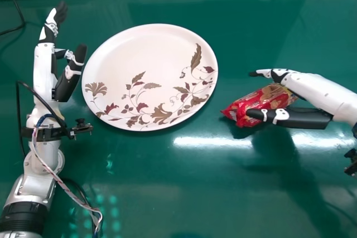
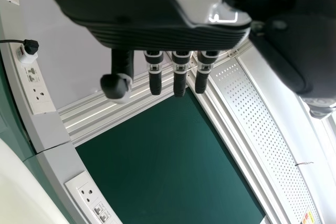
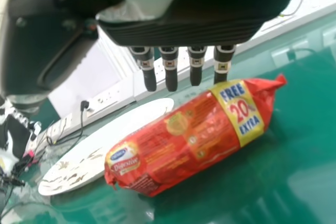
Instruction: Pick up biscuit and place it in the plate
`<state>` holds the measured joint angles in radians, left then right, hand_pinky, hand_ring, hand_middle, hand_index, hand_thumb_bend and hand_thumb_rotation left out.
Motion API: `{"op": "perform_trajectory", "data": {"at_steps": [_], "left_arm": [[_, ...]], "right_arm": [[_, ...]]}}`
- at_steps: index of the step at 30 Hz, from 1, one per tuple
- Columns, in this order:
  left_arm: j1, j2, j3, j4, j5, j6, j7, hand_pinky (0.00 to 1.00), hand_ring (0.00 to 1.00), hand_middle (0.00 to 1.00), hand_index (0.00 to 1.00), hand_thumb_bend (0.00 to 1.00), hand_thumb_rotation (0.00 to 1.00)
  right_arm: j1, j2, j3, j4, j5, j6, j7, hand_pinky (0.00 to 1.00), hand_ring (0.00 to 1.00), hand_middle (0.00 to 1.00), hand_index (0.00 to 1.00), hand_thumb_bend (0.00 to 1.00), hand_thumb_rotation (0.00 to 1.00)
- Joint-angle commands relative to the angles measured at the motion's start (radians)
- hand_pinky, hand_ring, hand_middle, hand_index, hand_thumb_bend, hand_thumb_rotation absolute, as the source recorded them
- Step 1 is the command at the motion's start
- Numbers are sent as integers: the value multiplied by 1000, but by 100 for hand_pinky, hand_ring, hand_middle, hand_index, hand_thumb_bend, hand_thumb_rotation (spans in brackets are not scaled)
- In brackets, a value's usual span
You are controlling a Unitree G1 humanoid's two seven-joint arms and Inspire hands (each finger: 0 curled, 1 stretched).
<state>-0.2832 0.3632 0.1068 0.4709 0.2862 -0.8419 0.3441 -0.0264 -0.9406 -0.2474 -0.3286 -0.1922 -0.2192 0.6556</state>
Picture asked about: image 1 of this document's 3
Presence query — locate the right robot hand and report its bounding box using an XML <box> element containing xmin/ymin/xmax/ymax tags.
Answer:
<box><xmin>247</xmin><ymin>67</ymin><xmax>357</xmax><ymax>130</ymax></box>

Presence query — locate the red biscuit packet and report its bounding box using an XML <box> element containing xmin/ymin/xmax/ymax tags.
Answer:
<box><xmin>220</xmin><ymin>83</ymin><xmax>301</xmax><ymax>129</ymax></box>

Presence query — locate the plate with brown leaf pattern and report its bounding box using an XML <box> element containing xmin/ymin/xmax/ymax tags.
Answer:
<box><xmin>81</xmin><ymin>23</ymin><xmax>220</xmax><ymax>132</ymax></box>

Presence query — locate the white red striped cable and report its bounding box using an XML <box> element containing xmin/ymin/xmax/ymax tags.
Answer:
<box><xmin>30</xmin><ymin>126</ymin><xmax>104</xmax><ymax>235</ymax></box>

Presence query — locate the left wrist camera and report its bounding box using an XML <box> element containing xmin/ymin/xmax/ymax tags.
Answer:
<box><xmin>68</xmin><ymin>117</ymin><xmax>94</xmax><ymax>140</ymax></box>

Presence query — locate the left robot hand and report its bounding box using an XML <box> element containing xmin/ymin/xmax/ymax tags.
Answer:
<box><xmin>21</xmin><ymin>0</ymin><xmax>88</xmax><ymax>142</ymax></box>

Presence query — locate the black power cable with plug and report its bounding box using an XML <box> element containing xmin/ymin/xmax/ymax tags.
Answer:
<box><xmin>0</xmin><ymin>0</ymin><xmax>27</xmax><ymax>37</ymax></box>

